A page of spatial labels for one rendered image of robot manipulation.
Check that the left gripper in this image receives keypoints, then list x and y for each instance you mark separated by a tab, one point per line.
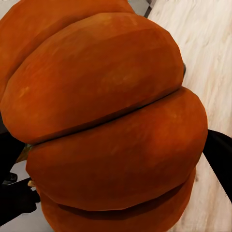
15	199

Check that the pumpkin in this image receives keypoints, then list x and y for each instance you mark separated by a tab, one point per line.
31	184
94	90

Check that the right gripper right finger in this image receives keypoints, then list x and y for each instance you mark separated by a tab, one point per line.
218	152

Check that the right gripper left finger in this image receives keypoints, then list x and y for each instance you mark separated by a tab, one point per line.
10	150

